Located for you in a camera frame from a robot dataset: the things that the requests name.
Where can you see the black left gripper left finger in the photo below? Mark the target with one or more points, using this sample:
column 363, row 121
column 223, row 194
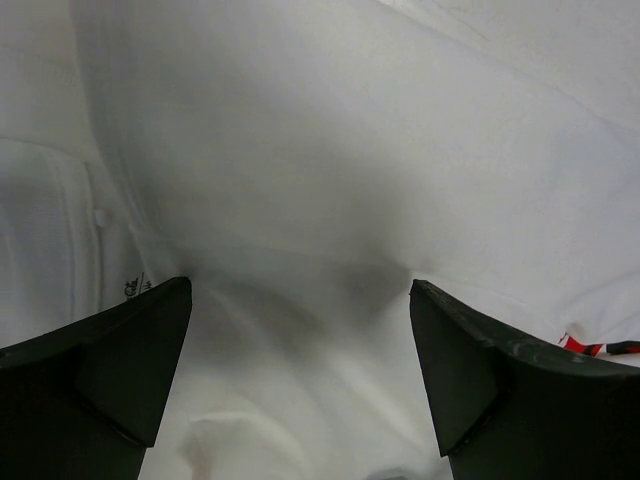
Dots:
column 86, row 401

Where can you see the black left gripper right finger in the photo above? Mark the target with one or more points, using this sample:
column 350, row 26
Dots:
column 507, row 405

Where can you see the white Coca-Cola t-shirt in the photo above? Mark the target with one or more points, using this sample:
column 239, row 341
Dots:
column 302, row 162

